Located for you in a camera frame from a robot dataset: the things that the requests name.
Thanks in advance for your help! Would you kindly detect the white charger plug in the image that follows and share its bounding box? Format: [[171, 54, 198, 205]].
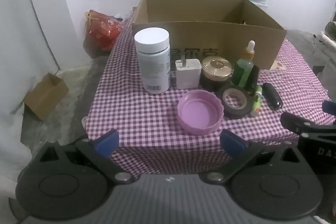
[[175, 59, 202, 89]]

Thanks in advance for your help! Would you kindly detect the black tape roll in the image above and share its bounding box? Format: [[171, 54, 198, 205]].
[[216, 84, 255, 120]]

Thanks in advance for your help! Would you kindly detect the green lip balm tube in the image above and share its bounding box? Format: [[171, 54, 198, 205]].
[[250, 85, 263, 117]]

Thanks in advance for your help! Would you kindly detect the white plastic bottle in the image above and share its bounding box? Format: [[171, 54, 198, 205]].
[[134, 28, 171, 94]]

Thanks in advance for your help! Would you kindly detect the large cardboard box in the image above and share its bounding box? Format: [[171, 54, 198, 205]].
[[131, 0, 287, 70]]

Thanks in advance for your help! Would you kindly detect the gold lid jar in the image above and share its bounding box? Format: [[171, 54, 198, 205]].
[[199, 56, 234, 91]]

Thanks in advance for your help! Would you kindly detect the white cloth bundle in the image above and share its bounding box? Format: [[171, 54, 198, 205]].
[[312, 31, 336, 47]]

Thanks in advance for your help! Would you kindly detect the black cylinder tube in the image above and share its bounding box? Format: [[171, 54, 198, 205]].
[[248, 65, 260, 94]]

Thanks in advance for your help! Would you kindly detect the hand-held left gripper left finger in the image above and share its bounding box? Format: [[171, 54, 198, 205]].
[[36, 130, 134, 185]]

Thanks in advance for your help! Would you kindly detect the small cardboard box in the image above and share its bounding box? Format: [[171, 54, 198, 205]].
[[24, 72, 70, 122]]

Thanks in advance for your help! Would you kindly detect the dark wall cable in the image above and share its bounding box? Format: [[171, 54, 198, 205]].
[[21, 0, 60, 73]]

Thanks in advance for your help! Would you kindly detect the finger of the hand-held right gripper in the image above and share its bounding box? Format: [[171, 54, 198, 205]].
[[280, 112, 336, 135], [322, 100, 336, 115]]

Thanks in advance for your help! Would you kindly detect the red printed bag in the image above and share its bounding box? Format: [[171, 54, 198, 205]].
[[84, 10, 125, 51]]

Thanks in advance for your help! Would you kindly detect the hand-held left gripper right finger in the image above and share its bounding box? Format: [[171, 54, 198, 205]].
[[204, 130, 303, 185]]

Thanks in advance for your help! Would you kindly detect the small black oval case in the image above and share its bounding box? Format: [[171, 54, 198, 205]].
[[262, 82, 283, 111]]

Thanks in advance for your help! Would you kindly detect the green dropper bottle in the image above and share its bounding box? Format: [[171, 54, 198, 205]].
[[232, 40, 256, 89]]

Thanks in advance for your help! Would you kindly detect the purple checked tablecloth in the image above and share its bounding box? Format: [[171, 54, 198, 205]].
[[85, 10, 336, 180]]

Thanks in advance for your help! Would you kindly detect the wicker basket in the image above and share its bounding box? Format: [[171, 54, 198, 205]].
[[325, 21, 336, 43]]

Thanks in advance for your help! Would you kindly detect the purple plastic lid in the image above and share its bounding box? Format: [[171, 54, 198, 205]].
[[177, 90, 224, 135]]

